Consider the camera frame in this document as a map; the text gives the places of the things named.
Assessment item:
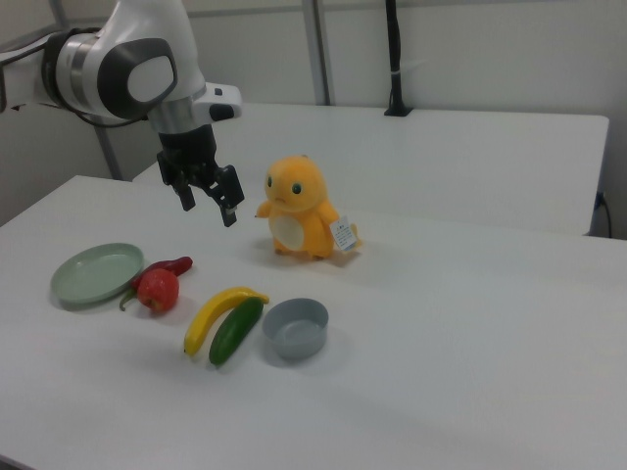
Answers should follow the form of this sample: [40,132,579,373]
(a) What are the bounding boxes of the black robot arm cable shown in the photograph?
[0,27,151,130]

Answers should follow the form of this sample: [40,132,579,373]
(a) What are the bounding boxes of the black clamped camera pole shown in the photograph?
[382,0,415,118]

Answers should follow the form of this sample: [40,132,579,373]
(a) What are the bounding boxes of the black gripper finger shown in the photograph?
[156,151,198,213]
[201,164,247,228]

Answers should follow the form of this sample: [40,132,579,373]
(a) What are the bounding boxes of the red chili pepper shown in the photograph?
[119,256,194,312]

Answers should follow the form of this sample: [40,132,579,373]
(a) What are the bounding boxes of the green cucumber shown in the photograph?
[208,296,265,367]

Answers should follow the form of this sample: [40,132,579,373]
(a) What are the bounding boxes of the grey round bowl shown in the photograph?
[261,298,330,361]

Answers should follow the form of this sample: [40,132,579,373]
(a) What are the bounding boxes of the red apple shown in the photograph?
[135,267,181,315]

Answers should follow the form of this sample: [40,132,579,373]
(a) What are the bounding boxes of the black cable at table end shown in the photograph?
[594,191,614,240]

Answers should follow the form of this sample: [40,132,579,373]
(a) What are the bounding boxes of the orange plush dinosaur toy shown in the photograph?
[253,153,366,261]

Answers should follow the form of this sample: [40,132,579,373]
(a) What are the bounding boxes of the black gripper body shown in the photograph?
[157,123,220,193]

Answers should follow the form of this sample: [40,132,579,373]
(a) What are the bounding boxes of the pale green plate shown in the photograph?
[50,242,147,311]

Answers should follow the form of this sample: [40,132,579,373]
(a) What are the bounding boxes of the yellow banana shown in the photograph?
[183,286,271,357]

